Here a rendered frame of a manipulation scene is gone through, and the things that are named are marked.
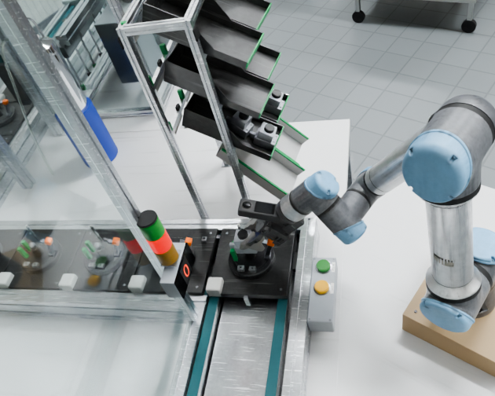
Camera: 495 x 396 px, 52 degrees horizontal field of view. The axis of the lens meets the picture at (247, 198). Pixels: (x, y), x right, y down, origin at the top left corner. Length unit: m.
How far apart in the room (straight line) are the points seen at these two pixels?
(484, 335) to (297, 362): 0.47
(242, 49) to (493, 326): 0.95
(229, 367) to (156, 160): 1.01
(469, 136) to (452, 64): 2.88
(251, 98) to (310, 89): 2.28
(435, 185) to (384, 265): 0.71
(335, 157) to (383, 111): 1.54
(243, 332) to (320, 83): 2.54
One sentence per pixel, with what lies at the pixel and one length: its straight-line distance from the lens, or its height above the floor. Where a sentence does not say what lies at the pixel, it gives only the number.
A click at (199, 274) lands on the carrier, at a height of 0.97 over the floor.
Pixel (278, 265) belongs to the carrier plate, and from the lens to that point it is 1.51.
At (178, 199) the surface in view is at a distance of 1.94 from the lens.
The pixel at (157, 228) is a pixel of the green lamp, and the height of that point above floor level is 1.39.
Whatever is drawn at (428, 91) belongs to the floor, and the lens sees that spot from 3.58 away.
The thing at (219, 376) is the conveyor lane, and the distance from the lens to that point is 1.45.
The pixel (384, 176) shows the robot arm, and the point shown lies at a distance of 1.23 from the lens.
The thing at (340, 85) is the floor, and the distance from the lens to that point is 3.69.
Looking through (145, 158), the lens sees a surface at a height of 0.86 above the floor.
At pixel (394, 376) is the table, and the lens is 1.45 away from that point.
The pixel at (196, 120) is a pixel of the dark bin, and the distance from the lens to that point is 1.47.
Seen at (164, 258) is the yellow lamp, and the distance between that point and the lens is 1.21.
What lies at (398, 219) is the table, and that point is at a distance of 1.72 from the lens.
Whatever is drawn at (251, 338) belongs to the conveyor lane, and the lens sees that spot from 1.47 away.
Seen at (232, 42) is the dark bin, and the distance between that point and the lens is 1.35.
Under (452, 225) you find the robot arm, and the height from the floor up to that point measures 1.39.
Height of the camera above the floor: 2.21
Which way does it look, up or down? 47 degrees down
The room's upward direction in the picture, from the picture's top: 18 degrees counter-clockwise
